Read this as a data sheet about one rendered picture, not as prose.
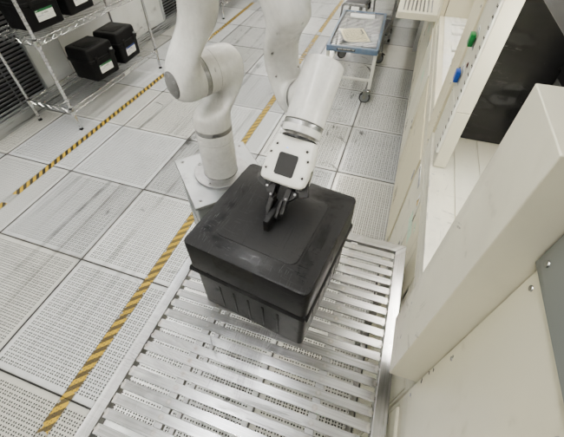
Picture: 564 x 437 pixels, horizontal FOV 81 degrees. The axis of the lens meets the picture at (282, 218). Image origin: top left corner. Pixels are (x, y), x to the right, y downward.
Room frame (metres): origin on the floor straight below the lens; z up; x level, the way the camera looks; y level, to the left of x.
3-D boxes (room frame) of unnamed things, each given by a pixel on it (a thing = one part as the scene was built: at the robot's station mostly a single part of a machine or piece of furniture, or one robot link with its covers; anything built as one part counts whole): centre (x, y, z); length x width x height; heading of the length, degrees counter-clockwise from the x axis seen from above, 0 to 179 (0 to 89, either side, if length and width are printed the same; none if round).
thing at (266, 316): (0.48, 0.02, 0.85); 0.28 x 0.28 x 0.17; 63
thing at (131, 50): (3.28, 1.54, 0.31); 0.30 x 0.28 x 0.26; 165
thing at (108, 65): (2.94, 1.64, 0.31); 0.30 x 0.28 x 0.26; 157
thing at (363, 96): (3.21, -0.70, 0.24); 0.97 x 0.52 x 0.48; 164
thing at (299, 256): (0.48, 0.02, 0.98); 0.29 x 0.29 x 0.13; 63
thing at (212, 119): (0.95, 0.20, 1.07); 0.19 x 0.12 x 0.24; 135
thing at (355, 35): (3.05, -0.62, 0.47); 0.31 x 0.23 x 0.02; 3
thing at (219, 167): (0.93, 0.22, 0.85); 0.19 x 0.19 x 0.18
